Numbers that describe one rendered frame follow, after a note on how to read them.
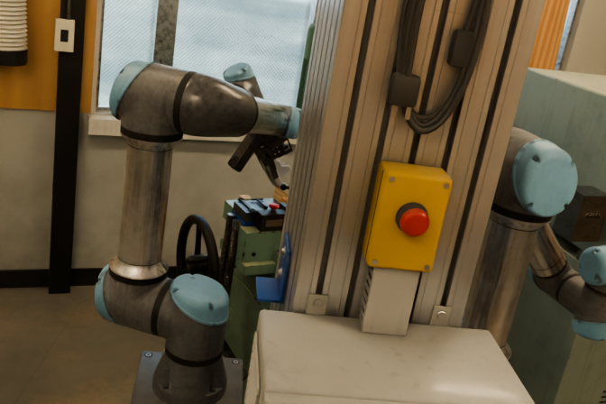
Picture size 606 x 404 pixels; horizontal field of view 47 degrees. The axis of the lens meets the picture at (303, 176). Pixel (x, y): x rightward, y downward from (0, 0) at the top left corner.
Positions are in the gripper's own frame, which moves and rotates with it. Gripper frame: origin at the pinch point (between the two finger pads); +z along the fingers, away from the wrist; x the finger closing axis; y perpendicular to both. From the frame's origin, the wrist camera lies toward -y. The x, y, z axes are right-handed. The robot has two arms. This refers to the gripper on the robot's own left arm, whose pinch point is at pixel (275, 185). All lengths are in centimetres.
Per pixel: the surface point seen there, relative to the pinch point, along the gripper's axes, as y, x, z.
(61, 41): -22, 138, -25
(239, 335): -26, 9, 47
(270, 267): -11.7, -5.6, 18.7
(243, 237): -14.3, -2.5, 7.8
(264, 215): -6.7, -3.3, 4.4
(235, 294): -20.7, 16.2, 37.7
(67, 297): -75, 136, 81
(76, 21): -13, 140, -29
